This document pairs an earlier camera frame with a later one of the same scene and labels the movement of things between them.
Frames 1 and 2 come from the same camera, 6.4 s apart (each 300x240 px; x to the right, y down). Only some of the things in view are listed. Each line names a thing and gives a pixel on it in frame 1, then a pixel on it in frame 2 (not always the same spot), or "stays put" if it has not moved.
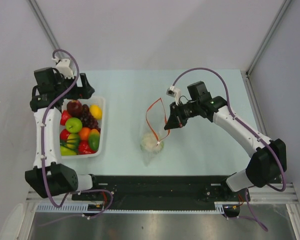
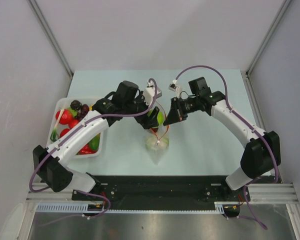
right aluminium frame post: (285, 4) stays put
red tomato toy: (64, 117) stays put
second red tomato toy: (64, 134) stays put
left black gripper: (84, 92) → (148, 122)
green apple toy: (73, 125) → (160, 117)
